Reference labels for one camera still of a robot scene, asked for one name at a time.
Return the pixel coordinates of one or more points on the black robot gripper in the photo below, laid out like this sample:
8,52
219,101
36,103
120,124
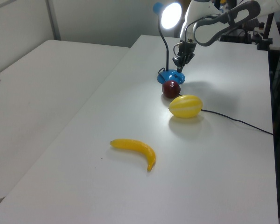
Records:
186,47

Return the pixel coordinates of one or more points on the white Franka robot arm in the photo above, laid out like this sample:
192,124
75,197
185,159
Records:
200,9

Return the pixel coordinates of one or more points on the blue gooseneck desk lamp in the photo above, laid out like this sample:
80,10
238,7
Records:
170,75

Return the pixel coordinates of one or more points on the red toy apple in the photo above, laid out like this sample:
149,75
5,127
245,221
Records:
171,89

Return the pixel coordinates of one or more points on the yellow striped toy melon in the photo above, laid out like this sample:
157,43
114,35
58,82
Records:
186,106

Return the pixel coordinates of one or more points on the dark background equipment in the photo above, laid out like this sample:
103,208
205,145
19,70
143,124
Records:
238,32

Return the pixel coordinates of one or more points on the yellow toy banana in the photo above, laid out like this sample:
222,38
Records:
140,147

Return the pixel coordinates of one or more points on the white adjacent table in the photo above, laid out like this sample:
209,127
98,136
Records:
37,105

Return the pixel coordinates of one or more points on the black camera stand pole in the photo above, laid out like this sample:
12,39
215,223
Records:
267,30

